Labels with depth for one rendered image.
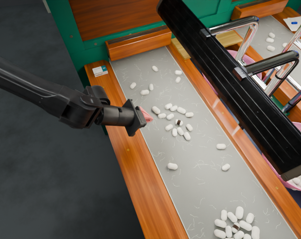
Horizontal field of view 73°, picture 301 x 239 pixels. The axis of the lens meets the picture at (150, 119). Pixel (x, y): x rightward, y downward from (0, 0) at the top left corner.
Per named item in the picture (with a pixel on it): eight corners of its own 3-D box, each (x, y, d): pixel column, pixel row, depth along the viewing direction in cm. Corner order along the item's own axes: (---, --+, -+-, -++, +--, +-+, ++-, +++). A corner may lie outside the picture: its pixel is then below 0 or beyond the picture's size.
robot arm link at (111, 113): (93, 129, 53) (102, 113, 50) (86, 111, 57) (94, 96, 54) (115, 130, 58) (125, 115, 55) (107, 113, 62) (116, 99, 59)
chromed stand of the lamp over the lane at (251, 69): (201, 154, 81) (246, 78, 43) (178, 115, 91) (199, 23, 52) (240, 137, 85) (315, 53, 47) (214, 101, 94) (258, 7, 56)
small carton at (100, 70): (95, 77, 90) (94, 74, 88) (93, 71, 92) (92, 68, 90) (108, 73, 91) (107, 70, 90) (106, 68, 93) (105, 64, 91)
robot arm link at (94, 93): (68, 128, 50) (82, 103, 46) (58, 98, 56) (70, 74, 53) (108, 132, 59) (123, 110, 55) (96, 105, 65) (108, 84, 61)
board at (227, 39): (183, 60, 96) (184, 58, 95) (170, 41, 103) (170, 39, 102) (241, 41, 102) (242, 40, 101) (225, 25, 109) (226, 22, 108)
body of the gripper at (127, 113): (133, 98, 63) (113, 95, 58) (145, 124, 58) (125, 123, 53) (123, 111, 67) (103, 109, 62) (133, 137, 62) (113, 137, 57)
